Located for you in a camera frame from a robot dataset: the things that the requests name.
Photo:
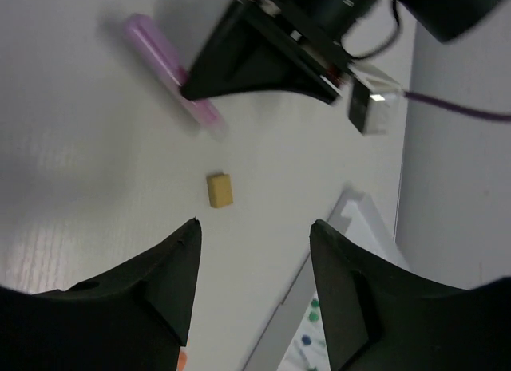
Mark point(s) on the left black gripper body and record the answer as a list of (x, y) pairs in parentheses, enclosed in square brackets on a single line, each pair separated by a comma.
[(298, 43)]

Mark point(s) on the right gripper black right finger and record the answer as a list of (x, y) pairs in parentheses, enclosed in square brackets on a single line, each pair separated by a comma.
[(414, 323)]

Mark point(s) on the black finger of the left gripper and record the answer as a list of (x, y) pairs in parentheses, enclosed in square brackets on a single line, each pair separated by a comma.
[(215, 73)]

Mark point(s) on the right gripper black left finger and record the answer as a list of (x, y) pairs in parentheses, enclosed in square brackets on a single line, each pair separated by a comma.
[(135, 316)]

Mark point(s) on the blue capped white pen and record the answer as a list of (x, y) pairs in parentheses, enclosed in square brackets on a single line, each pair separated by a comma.
[(306, 340)]

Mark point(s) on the pink highlighter stick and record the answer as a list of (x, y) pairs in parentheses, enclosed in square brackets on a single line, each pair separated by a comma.
[(162, 58)]

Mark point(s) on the orange capped clear tube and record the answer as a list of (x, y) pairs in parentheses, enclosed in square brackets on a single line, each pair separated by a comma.
[(182, 361)]

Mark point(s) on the white divided tray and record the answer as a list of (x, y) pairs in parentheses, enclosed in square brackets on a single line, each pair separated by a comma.
[(341, 330)]

